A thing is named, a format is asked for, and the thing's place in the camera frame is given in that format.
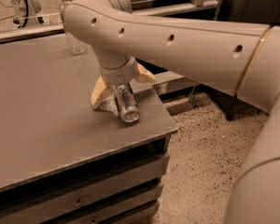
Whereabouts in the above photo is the dark cabinet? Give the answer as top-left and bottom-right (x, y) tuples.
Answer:
(218, 0), (280, 112)

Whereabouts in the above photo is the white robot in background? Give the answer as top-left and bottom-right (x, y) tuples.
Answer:
(10, 0), (41, 28)

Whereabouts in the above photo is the grey cabinet with drawers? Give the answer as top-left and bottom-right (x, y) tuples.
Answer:
(0, 35), (176, 224)

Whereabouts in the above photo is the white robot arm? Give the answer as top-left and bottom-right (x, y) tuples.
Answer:
(64, 0), (280, 224)

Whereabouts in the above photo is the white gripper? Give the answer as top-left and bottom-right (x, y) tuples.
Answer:
(91, 57), (157, 109)

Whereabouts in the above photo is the clear plastic water bottle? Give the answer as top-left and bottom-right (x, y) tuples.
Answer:
(59, 0), (86, 55)

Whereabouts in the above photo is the grey lower metal beam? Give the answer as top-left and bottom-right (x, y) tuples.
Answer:
(130, 70), (200, 95)

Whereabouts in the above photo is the silver blue redbull can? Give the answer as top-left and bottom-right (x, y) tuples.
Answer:
(115, 85), (140, 123)

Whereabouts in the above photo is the grey metal frame rail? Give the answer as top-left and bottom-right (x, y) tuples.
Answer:
(0, 0), (216, 43)

